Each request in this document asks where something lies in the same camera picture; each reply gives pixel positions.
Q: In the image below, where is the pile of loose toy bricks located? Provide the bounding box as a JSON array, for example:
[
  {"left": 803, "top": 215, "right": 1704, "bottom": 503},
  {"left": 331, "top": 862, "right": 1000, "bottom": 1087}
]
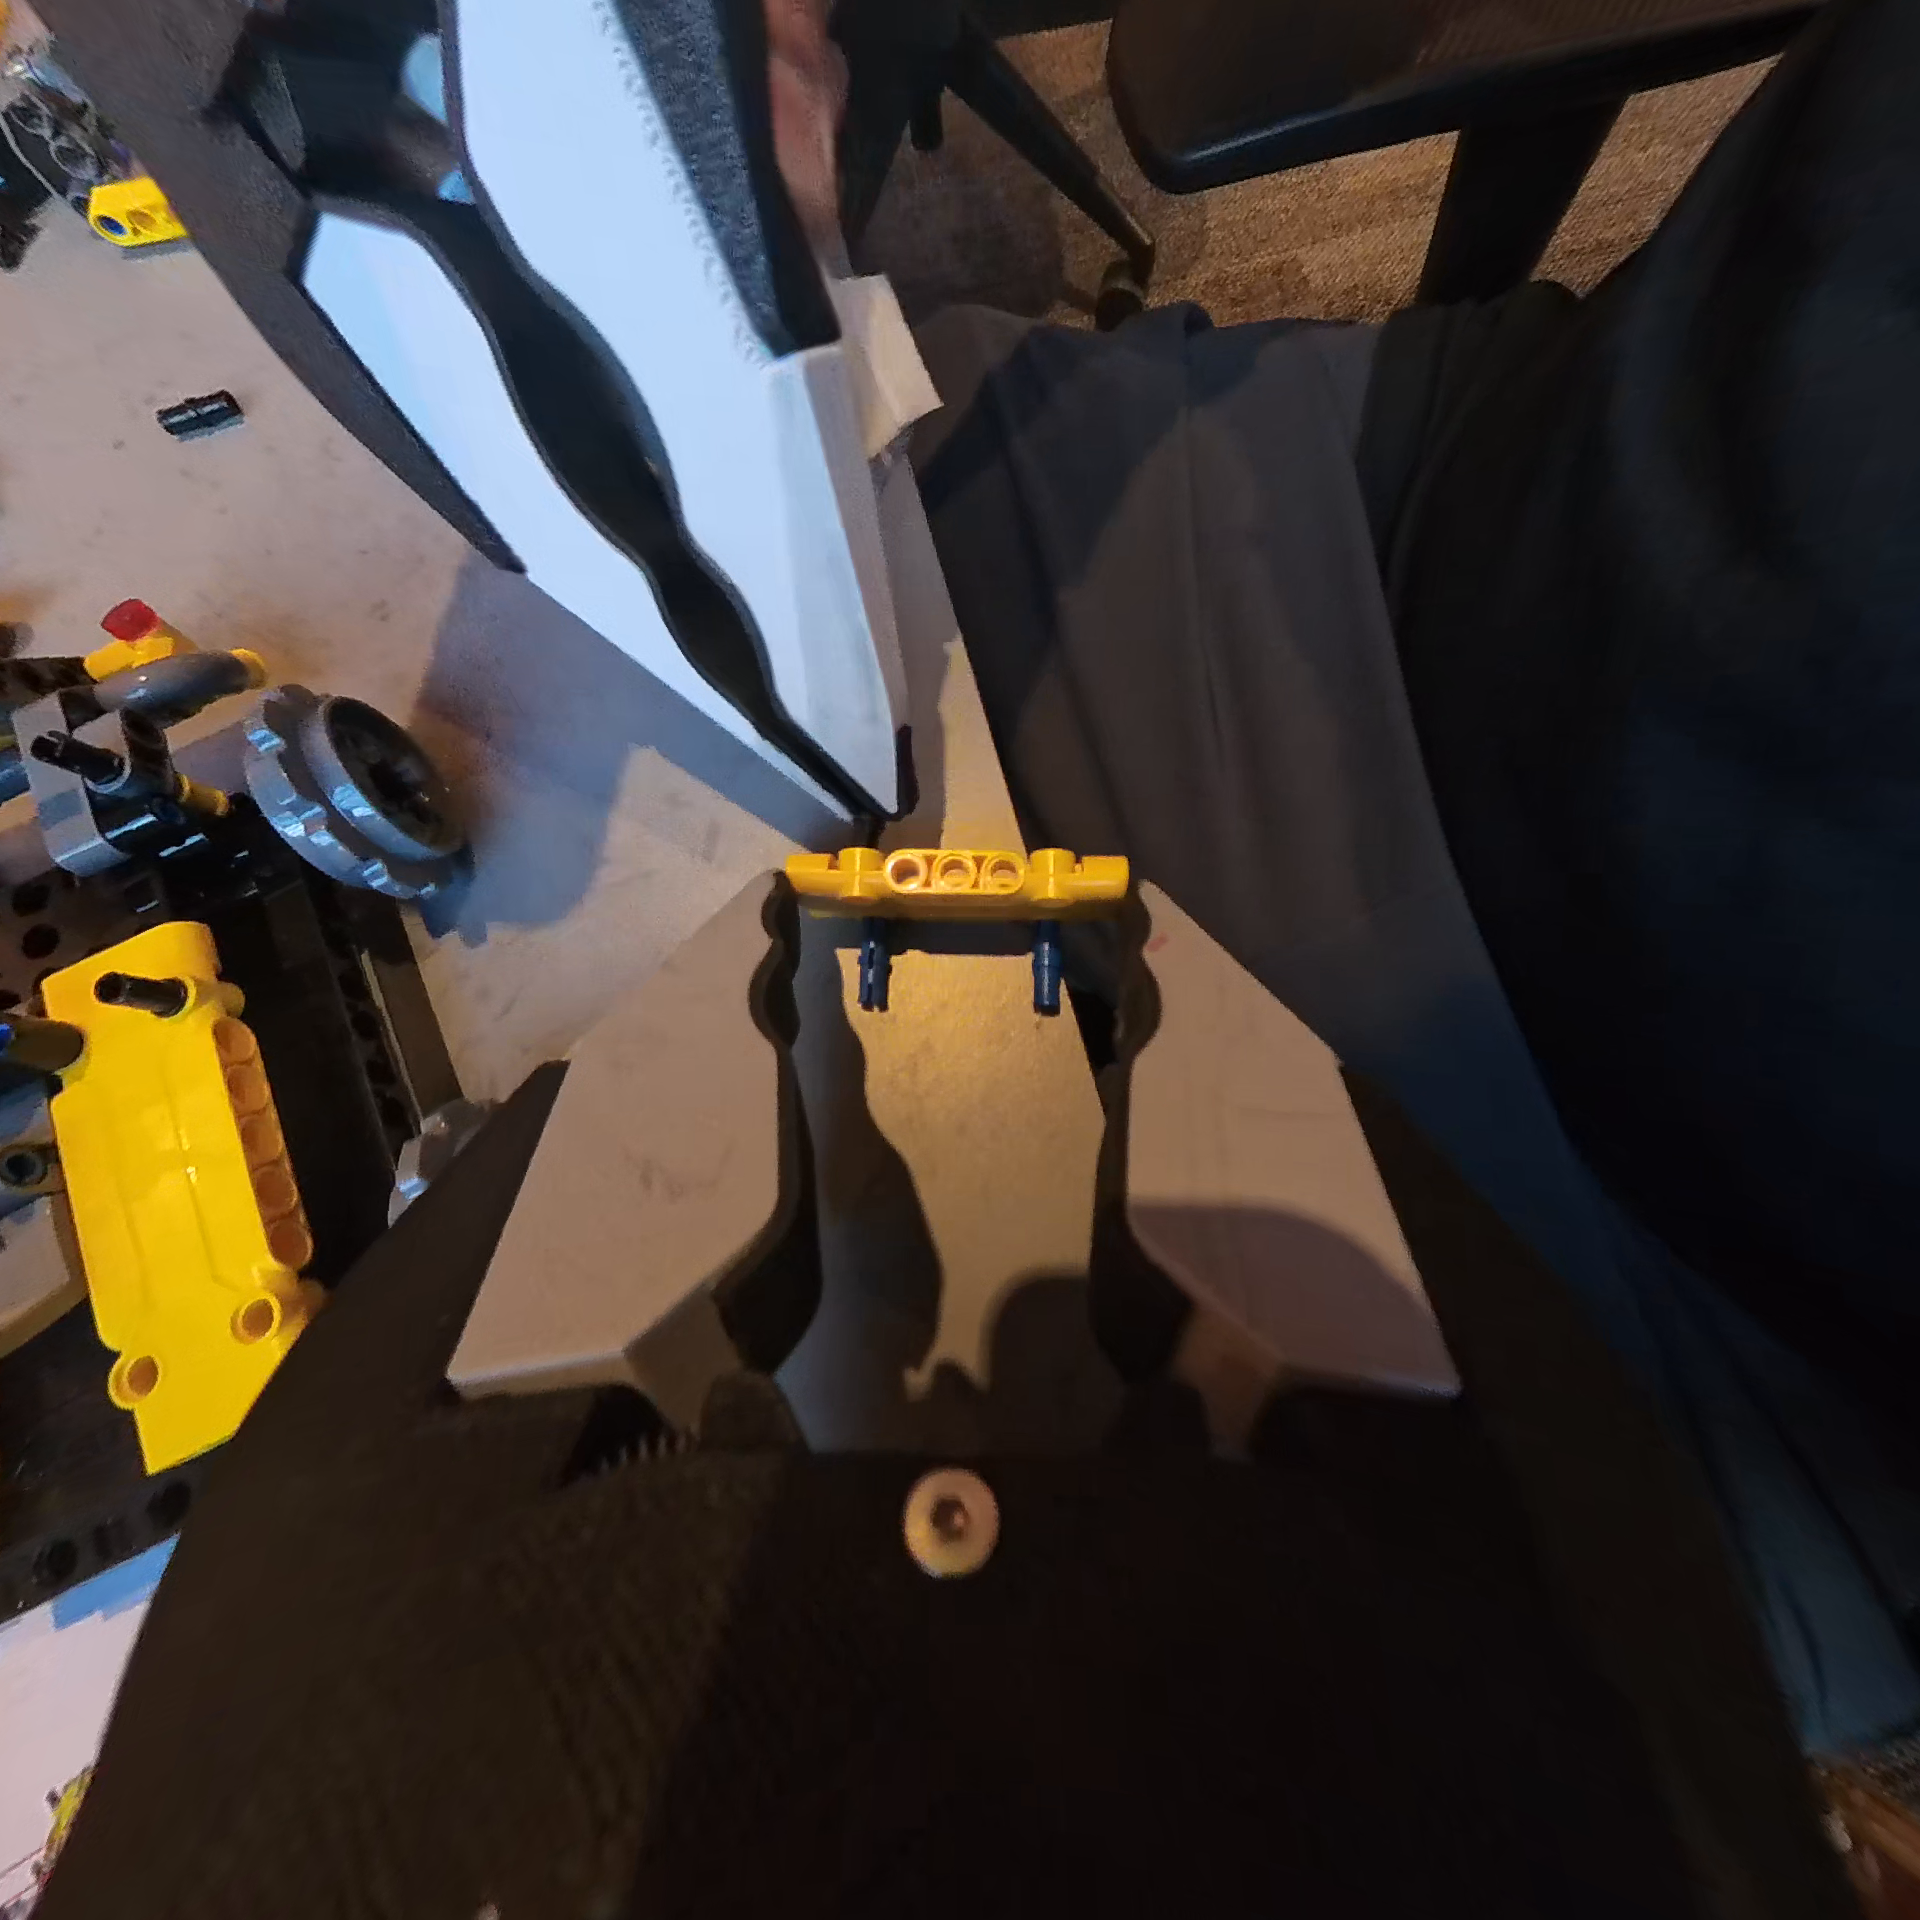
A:
[{"left": 0, "top": 45, "right": 107, "bottom": 272}]

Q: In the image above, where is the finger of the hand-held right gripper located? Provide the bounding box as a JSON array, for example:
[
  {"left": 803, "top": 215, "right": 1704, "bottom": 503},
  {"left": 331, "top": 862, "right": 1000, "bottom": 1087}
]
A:
[
  {"left": 442, "top": 0, "right": 947, "bottom": 819},
  {"left": 292, "top": 193, "right": 888, "bottom": 828}
]

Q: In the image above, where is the yellow brick panel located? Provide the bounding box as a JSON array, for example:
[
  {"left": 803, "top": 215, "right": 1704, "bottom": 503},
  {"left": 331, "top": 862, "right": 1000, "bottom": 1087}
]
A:
[{"left": 785, "top": 843, "right": 1132, "bottom": 1016}]

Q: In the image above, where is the instruction booklet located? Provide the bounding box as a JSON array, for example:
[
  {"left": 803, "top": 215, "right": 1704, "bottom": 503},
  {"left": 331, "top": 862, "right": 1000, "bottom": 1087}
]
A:
[{"left": 0, "top": 1544, "right": 174, "bottom": 1920}]

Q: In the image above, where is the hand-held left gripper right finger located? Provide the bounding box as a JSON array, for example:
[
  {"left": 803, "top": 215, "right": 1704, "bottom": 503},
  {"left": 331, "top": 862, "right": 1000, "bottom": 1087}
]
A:
[{"left": 1088, "top": 878, "right": 1467, "bottom": 1455}]

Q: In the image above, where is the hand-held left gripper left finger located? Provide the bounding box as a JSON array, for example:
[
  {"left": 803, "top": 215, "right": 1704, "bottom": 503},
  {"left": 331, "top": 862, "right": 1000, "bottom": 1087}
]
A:
[{"left": 444, "top": 872, "right": 827, "bottom": 1433}]

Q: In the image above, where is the yellow brick toy vehicle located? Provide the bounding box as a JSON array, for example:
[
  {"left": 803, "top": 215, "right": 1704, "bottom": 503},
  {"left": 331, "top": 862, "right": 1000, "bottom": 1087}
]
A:
[{"left": 0, "top": 599, "right": 497, "bottom": 1614}]

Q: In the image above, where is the grey desk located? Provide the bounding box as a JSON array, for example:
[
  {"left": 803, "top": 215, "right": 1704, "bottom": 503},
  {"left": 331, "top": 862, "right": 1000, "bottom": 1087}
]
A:
[{"left": 0, "top": 135, "right": 1121, "bottom": 1448}]

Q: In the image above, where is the person's leg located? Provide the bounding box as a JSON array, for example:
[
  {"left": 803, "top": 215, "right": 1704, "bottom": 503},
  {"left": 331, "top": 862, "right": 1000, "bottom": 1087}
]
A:
[{"left": 907, "top": 299, "right": 1920, "bottom": 1801}]

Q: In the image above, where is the person's dark jacket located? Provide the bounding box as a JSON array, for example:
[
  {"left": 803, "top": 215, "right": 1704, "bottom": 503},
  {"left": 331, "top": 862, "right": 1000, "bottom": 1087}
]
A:
[{"left": 1352, "top": 0, "right": 1920, "bottom": 1352}]

